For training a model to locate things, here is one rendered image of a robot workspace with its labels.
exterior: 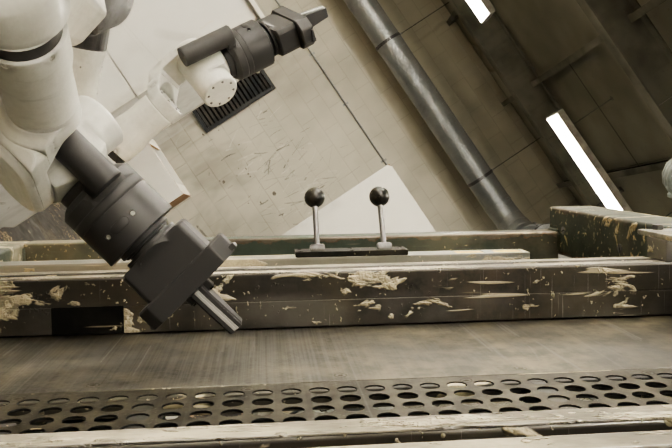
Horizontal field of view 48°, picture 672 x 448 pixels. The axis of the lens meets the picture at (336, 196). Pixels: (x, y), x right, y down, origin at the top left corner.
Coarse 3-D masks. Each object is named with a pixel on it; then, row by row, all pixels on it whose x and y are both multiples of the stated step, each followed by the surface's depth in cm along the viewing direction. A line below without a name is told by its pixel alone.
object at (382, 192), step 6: (378, 186) 141; (372, 192) 140; (378, 192) 140; (384, 192) 140; (372, 198) 140; (378, 198) 139; (384, 198) 140; (378, 204) 140; (384, 204) 140; (378, 210) 140; (378, 216) 139; (384, 228) 138; (384, 234) 137; (384, 240) 137; (378, 246) 136; (384, 246) 136; (390, 246) 136
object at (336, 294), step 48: (0, 288) 92; (48, 288) 93; (96, 288) 93; (240, 288) 95; (288, 288) 95; (336, 288) 96; (384, 288) 97; (432, 288) 97; (480, 288) 98; (528, 288) 98; (576, 288) 99; (624, 288) 100; (0, 336) 92
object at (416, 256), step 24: (0, 264) 129; (24, 264) 129; (48, 264) 129; (72, 264) 129; (96, 264) 129; (120, 264) 130; (240, 264) 132; (264, 264) 132; (288, 264) 133; (312, 264) 133
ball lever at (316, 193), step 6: (306, 192) 139; (312, 192) 138; (318, 192) 139; (306, 198) 139; (312, 198) 138; (318, 198) 138; (324, 198) 140; (312, 204) 139; (318, 204) 139; (318, 222) 138; (318, 228) 137; (318, 234) 136; (318, 240) 136; (312, 246) 134; (318, 246) 135; (324, 246) 135
